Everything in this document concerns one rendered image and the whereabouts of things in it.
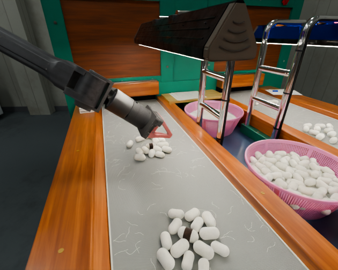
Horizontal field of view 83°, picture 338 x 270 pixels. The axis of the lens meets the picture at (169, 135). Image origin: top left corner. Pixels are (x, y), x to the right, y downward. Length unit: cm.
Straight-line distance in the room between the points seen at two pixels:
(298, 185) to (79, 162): 57
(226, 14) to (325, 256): 39
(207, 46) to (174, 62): 83
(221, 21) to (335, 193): 48
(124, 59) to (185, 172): 70
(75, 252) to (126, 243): 8
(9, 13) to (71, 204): 299
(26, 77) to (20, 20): 70
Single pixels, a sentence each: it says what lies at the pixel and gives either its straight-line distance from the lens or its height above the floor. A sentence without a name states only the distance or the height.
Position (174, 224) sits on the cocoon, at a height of 76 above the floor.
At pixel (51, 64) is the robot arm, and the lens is 49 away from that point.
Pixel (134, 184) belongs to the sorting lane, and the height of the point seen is 74.
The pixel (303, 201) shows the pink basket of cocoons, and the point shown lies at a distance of 53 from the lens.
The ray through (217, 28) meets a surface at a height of 108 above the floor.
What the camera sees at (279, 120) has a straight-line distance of 78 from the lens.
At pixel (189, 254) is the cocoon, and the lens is 37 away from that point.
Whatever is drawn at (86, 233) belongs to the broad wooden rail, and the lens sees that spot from 40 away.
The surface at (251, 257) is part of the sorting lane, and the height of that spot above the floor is 74.
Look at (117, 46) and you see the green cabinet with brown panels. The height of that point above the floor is 102.
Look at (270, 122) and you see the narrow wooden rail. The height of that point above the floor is 77.
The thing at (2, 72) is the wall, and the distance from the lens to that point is 373.
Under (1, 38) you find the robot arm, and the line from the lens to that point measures 56.
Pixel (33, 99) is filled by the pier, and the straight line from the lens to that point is 342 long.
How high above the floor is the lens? 107
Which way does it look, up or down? 28 degrees down
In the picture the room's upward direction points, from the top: straight up
